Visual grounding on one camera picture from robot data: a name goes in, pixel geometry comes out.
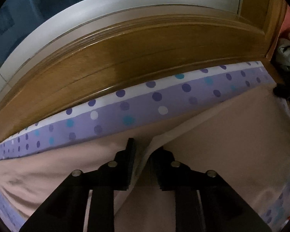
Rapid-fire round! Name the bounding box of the red floral curtain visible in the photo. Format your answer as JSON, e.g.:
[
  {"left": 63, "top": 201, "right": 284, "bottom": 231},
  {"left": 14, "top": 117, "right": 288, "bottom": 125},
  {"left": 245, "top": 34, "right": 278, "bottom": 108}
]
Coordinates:
[{"left": 279, "top": 5, "right": 290, "bottom": 38}]

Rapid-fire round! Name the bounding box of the purple polka dot bedsheet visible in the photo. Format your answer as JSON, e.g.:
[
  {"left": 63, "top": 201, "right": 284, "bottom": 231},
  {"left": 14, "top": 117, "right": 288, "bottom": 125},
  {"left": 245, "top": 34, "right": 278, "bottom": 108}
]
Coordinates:
[{"left": 0, "top": 61, "right": 290, "bottom": 232}]

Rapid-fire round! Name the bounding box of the beige brown garment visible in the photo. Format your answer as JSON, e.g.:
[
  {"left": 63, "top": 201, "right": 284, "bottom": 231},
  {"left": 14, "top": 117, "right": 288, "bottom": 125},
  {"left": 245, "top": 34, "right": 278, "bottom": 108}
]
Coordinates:
[{"left": 0, "top": 85, "right": 290, "bottom": 231}]

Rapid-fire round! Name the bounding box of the wooden window frame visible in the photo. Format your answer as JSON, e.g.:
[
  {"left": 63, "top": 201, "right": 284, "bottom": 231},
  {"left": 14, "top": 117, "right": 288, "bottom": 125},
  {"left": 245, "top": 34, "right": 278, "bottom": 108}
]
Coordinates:
[{"left": 0, "top": 0, "right": 287, "bottom": 142}]

